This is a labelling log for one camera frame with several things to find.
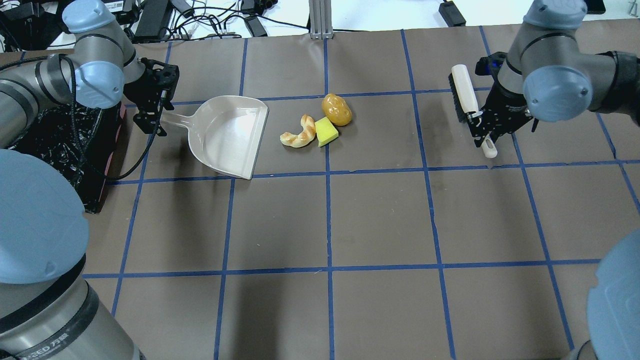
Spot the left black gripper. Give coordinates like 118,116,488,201
123,58,179,137

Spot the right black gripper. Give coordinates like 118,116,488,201
466,80,537,148

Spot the beige hand brush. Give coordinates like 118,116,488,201
448,64,498,158

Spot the beige plastic dustpan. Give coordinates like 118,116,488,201
160,95,269,180

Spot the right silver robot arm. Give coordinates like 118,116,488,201
449,0,640,360

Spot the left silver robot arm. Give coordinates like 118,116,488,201
1,0,179,360

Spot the bin with black bag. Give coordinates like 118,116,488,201
7,104,126,214

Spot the black power adapter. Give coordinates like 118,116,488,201
133,0,172,44

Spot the yellow-brown potato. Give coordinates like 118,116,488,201
321,93,354,126

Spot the yellow sponge wedge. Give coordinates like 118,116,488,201
315,116,339,148

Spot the toy croissant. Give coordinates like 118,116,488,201
279,114,317,149

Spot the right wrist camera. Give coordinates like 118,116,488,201
474,51,508,79

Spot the aluminium frame post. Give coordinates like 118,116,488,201
308,0,334,40

